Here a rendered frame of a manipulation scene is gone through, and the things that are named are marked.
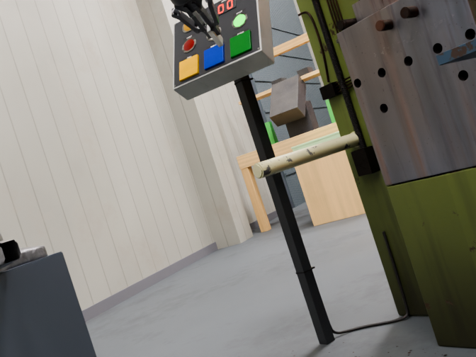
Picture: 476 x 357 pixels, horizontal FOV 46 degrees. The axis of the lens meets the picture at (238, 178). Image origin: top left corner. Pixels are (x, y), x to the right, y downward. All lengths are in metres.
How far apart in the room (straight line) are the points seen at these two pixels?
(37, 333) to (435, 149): 1.08
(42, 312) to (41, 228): 3.28
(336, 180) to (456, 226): 3.38
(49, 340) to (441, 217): 1.08
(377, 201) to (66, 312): 1.33
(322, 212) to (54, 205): 2.26
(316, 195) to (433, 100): 3.53
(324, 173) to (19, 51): 2.62
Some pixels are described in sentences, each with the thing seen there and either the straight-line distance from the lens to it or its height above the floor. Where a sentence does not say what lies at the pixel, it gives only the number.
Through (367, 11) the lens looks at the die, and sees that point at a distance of 1.62.
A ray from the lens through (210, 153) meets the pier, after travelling 5.47.
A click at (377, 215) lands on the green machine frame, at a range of 1.91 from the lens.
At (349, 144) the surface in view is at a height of 0.61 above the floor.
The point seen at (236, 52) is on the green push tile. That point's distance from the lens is 1.74.
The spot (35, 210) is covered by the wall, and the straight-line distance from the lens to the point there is 3.98.
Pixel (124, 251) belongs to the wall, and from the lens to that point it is 4.51.
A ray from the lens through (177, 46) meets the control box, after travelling 1.94.
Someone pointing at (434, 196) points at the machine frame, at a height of 0.42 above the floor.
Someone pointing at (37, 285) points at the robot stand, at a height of 0.57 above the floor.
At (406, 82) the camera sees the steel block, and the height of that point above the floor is 0.72.
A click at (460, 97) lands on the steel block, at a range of 1.42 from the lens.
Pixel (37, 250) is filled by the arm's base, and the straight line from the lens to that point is 0.73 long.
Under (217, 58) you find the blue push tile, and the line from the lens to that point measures 1.78.
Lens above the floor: 0.62
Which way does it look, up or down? level
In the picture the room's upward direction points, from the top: 18 degrees counter-clockwise
